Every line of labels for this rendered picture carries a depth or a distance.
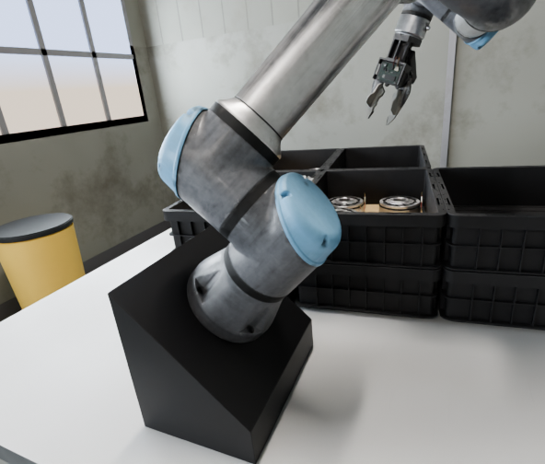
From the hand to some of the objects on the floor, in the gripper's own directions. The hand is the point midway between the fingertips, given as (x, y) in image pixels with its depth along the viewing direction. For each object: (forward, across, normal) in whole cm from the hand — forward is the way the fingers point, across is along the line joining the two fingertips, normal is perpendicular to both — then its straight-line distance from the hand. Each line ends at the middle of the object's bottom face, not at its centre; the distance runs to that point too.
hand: (379, 117), depth 103 cm
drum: (+162, -132, -5) cm, 208 cm away
